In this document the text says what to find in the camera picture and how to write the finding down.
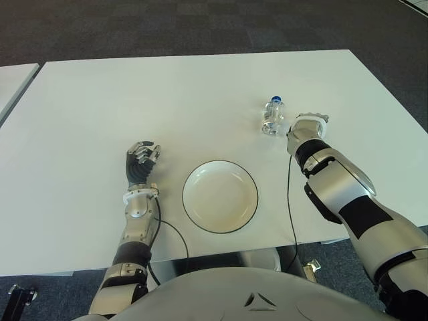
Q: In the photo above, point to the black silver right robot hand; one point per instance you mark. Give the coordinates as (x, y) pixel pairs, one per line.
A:
(312, 115)

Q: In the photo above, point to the white plate with black rim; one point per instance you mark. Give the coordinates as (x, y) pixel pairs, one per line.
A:
(220, 197)

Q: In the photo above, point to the grey robot torso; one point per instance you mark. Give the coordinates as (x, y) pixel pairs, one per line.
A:
(254, 294)

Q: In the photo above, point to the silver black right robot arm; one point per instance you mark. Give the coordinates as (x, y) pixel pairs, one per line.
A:
(337, 187)

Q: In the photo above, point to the black table leg frame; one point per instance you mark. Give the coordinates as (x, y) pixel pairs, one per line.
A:
(287, 259)

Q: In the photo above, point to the clear blue-capped water bottle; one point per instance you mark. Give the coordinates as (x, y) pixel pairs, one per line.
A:
(272, 117)

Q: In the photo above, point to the black wheeled stand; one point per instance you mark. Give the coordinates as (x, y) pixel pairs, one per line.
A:
(16, 297)

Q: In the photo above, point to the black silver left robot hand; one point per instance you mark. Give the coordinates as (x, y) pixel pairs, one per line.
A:
(137, 168)

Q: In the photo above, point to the neighbouring white table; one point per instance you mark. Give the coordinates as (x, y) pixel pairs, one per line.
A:
(13, 80)

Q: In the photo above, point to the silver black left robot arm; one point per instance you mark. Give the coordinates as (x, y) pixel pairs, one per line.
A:
(135, 210)

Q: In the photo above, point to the small metal bracket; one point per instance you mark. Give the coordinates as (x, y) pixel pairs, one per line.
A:
(312, 267)

